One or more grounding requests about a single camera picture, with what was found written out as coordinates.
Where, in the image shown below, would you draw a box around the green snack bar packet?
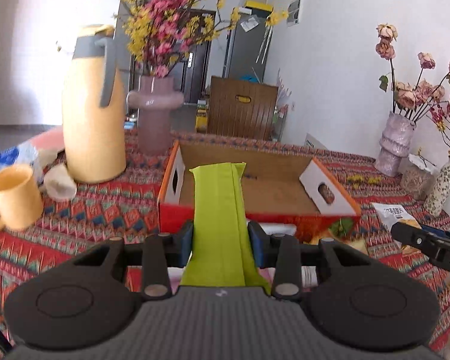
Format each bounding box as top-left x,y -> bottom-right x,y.
180,163 -> 271,293

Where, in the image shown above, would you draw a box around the clear container with snacks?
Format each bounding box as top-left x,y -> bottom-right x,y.
400,154 -> 437,201

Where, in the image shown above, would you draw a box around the floral white vase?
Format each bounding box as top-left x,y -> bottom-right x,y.
424,158 -> 450,217

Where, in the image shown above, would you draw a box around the red cardboard pumpkin box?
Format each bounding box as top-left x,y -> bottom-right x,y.
157,139 -> 361,242

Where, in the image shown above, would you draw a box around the orange white chip packet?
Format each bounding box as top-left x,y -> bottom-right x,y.
371,202 -> 421,233

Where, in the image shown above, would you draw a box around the fallen yellow petals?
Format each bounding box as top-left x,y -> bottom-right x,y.
345,174 -> 382,189

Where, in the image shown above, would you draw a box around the pink textured tall vase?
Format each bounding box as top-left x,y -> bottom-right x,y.
375,112 -> 416,177

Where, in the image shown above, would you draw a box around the brown wooden chair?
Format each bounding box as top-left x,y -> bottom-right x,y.
207,76 -> 278,141

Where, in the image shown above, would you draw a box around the dried pink roses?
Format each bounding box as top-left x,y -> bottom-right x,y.
375,23 -> 450,125

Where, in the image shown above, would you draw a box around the yellow thermos jug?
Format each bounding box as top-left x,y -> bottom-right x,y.
62,25 -> 127,184

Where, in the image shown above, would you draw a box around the yellow ceramic mug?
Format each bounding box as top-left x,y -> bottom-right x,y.
0,164 -> 44,232

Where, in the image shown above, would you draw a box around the blue capped plastic bottle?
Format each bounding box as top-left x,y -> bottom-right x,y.
0,141 -> 44,183

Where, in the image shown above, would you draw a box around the dark brown door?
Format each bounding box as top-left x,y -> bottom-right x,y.
168,9 -> 217,105

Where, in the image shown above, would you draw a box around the grey refrigerator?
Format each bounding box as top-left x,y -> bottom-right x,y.
222,7 -> 272,83

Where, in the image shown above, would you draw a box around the pink yellow blossom branches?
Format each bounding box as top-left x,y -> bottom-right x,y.
98,0 -> 290,79

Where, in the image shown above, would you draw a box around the yellow box on fridge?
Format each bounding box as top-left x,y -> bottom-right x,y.
244,0 -> 273,12

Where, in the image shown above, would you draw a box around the pink ring vase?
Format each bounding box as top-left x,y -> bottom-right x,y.
127,76 -> 184,156

